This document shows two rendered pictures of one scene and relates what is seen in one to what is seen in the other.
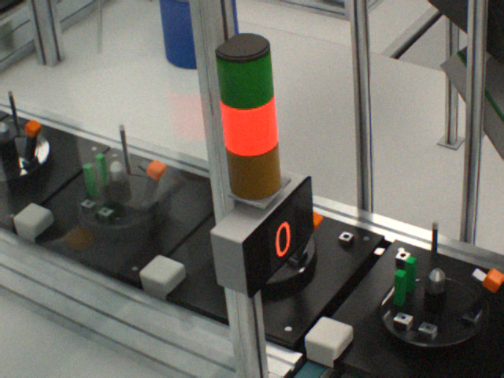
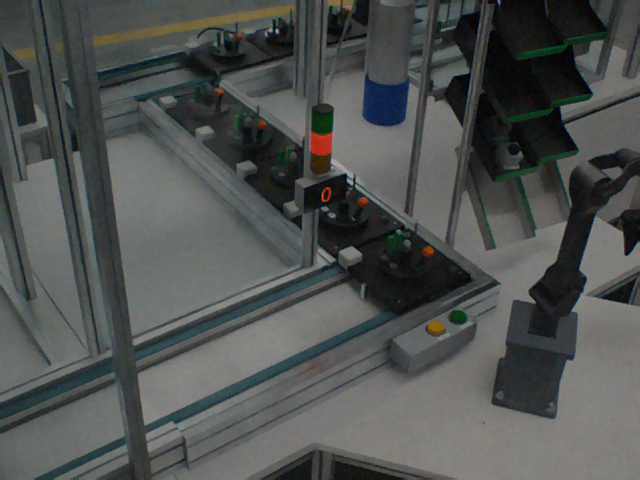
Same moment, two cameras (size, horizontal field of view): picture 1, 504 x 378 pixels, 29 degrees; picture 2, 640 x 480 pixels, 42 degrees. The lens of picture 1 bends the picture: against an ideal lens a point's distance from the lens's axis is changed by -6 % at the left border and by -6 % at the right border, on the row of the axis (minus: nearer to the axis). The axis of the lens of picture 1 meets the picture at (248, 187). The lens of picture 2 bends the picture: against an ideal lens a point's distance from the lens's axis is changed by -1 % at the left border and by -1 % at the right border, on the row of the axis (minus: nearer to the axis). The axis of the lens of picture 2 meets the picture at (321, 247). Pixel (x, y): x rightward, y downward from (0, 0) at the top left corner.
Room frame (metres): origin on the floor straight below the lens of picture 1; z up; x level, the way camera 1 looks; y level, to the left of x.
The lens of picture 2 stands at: (-0.76, -0.46, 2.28)
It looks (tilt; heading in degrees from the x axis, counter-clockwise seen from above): 37 degrees down; 16
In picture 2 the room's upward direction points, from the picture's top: 3 degrees clockwise
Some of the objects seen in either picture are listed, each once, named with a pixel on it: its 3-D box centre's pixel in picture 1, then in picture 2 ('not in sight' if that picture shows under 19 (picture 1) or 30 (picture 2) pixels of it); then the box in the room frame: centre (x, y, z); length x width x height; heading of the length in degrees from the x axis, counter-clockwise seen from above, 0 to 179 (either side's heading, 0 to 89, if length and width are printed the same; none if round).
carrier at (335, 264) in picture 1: (261, 235); (344, 204); (1.05, -0.01, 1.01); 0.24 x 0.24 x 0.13; 53
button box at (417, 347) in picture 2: not in sight; (434, 338); (0.70, -0.34, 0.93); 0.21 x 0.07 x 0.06; 143
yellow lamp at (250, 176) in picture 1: (253, 163); (320, 159); (0.82, -0.01, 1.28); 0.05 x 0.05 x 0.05
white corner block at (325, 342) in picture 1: (328, 342); (350, 258); (0.88, -0.08, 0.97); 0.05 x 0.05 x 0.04; 53
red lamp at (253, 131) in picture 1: (249, 119); (321, 140); (0.82, -0.01, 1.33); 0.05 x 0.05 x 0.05
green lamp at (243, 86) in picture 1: (245, 73); (322, 120); (0.82, -0.01, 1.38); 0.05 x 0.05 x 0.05
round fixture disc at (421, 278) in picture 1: (434, 312); (404, 262); (0.90, -0.22, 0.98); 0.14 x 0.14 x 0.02
